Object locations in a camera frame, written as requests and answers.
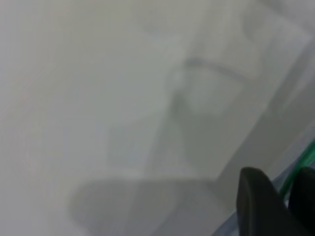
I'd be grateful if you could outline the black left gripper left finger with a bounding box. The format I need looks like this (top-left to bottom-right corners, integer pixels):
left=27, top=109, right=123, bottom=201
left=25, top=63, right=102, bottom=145
left=235, top=166, right=300, bottom=236

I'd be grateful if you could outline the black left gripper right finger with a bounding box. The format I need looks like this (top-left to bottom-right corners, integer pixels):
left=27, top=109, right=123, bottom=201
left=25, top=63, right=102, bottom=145
left=287, top=166, right=315, bottom=236

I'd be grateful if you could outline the clear zip bag green zipper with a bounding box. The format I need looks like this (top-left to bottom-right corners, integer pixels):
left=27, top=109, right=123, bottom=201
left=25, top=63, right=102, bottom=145
left=0, top=0, right=315, bottom=236

